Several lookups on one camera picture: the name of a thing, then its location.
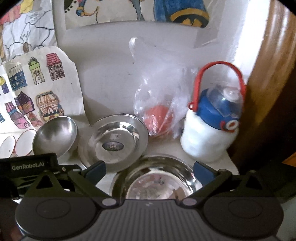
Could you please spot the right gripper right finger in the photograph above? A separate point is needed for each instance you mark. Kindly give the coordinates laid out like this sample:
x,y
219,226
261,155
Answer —
x,y
211,180

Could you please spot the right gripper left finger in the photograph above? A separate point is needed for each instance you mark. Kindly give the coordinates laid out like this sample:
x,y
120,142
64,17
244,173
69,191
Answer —
x,y
86,182

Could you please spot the red-rimmed white bowl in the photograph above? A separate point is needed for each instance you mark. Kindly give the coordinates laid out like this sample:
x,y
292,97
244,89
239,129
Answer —
x,y
24,144
7,149

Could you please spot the steel bowl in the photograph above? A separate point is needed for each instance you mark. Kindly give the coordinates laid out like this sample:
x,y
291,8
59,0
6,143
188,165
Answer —
x,y
59,135

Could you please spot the small steel plate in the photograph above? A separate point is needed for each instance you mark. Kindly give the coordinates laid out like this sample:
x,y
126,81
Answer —
x,y
118,140

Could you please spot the white blue water bottle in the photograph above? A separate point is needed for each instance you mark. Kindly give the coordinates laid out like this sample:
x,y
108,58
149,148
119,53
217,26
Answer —
x,y
212,120

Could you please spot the red ball in bag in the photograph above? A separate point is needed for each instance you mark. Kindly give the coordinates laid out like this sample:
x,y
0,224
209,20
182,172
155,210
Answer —
x,y
158,120

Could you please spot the colourful houses drawing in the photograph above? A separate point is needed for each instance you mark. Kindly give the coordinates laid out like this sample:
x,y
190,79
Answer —
x,y
37,87

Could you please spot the clear plastic bag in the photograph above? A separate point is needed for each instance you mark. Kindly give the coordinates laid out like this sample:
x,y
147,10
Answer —
x,y
165,80

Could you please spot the child figure drawing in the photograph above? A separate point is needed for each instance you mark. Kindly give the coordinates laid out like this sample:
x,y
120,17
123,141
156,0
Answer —
x,y
27,26

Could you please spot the teddy bear drawing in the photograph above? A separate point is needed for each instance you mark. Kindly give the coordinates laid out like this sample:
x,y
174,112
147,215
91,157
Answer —
x,y
205,16

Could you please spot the brown wooden door frame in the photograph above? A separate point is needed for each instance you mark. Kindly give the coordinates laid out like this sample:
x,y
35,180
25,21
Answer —
x,y
273,67

